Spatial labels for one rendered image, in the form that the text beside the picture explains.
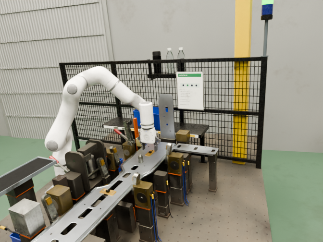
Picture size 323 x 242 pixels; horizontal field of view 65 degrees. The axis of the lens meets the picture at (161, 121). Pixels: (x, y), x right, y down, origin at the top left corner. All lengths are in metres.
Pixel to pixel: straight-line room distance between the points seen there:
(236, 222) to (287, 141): 2.63
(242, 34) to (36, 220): 1.63
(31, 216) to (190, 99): 1.38
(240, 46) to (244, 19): 0.18
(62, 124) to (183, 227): 0.94
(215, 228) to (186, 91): 1.04
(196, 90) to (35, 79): 3.57
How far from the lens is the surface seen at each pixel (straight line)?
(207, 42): 3.75
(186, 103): 2.08
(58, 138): 1.68
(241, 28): 1.94
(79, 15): 4.37
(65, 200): 1.33
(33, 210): 1.23
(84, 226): 1.21
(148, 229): 1.43
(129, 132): 1.72
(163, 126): 1.90
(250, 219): 1.65
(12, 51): 5.28
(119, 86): 1.54
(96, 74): 1.54
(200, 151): 1.70
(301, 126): 4.04
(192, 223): 1.59
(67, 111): 1.64
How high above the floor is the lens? 1.74
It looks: 19 degrees down
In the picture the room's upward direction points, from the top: 4 degrees counter-clockwise
